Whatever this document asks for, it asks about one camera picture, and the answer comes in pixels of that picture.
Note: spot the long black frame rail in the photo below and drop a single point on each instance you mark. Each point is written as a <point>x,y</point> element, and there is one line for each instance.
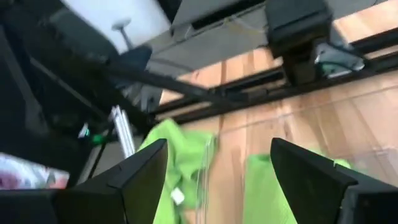
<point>264,90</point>

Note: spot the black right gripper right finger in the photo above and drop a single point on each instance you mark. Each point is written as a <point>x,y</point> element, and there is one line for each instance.
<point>314,186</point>

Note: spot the clear plastic basket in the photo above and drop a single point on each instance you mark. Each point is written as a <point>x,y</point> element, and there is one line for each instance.
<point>209,174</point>

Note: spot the aluminium extrusion post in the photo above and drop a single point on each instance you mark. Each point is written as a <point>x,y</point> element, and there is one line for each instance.
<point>123,130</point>

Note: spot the grey box on arm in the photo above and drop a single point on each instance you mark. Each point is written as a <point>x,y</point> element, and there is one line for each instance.
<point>337,60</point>

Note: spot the white floral patterned cloth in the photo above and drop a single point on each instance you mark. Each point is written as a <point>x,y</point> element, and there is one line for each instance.
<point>28,174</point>

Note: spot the white round-topped stand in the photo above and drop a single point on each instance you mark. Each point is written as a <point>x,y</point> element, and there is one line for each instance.
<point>122,31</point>

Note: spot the green microfiber towel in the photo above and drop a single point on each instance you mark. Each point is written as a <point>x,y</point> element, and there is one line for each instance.
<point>264,193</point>
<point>183,161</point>

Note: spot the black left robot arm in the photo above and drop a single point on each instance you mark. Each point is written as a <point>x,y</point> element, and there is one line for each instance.
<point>295,34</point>

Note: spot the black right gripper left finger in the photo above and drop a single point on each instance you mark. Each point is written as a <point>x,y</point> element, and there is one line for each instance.
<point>136,186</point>

